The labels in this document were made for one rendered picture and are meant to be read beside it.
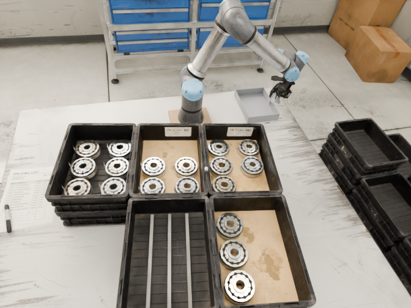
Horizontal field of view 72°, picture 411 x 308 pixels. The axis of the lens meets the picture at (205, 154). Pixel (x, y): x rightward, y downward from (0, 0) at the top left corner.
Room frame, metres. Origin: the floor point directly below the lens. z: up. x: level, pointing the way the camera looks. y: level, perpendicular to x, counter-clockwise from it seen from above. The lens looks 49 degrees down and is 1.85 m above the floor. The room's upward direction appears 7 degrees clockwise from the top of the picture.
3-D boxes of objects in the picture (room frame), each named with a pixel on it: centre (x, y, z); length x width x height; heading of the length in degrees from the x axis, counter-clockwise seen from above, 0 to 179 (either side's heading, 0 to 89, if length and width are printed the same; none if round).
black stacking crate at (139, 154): (0.77, 0.15, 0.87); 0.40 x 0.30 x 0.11; 10
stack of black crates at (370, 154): (1.38, -1.06, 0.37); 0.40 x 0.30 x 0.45; 19
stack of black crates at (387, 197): (1.01, -1.19, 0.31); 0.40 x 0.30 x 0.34; 19
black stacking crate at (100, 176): (0.72, 0.45, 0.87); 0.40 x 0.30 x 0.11; 10
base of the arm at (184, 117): (1.25, 0.11, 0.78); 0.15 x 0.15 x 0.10
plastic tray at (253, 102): (1.44, -0.28, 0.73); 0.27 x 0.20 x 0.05; 19
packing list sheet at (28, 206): (0.63, 0.77, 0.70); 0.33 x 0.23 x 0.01; 19
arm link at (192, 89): (1.25, 0.11, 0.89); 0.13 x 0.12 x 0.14; 11
